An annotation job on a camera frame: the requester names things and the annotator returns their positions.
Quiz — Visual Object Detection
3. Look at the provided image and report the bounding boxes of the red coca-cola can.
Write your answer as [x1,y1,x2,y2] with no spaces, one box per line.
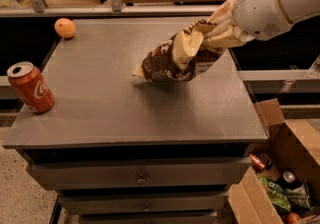
[7,61,55,114]

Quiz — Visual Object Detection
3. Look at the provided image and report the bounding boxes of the cardboard box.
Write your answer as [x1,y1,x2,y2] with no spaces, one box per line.
[228,99,320,224]

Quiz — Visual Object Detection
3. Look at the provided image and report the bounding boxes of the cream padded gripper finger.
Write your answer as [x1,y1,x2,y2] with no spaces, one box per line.
[173,26,254,71]
[196,0,236,33]

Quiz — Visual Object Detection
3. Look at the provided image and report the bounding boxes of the white rounded gripper body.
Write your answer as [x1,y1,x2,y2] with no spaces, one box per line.
[233,0,293,41]

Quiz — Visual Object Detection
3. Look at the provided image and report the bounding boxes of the brown sea salt chip bag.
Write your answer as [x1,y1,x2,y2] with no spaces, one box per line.
[132,19,230,82]

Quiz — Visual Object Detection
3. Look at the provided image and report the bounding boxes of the grey drawer cabinet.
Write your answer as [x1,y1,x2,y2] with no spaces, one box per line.
[5,18,267,224]

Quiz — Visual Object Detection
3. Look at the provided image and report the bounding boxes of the orange fruit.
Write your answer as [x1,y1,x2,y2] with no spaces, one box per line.
[54,18,76,39]

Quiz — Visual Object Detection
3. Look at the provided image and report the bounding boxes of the green snack bag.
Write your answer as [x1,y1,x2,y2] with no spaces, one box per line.
[257,174,291,215]

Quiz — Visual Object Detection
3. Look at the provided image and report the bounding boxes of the red apple in box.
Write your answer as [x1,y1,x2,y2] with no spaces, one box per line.
[285,212,301,224]

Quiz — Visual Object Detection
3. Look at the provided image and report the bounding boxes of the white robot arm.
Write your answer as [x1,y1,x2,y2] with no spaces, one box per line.
[172,0,320,70]

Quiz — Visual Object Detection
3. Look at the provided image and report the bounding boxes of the dark can in box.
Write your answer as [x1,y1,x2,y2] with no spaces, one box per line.
[276,171,297,189]

